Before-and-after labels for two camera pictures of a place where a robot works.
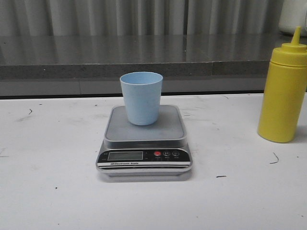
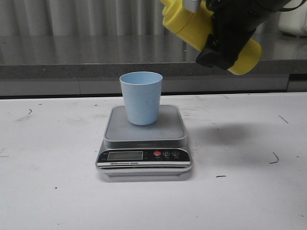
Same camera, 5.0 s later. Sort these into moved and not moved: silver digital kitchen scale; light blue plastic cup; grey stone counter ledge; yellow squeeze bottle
Moved: yellow squeeze bottle
Not moved: silver digital kitchen scale; grey stone counter ledge; light blue plastic cup
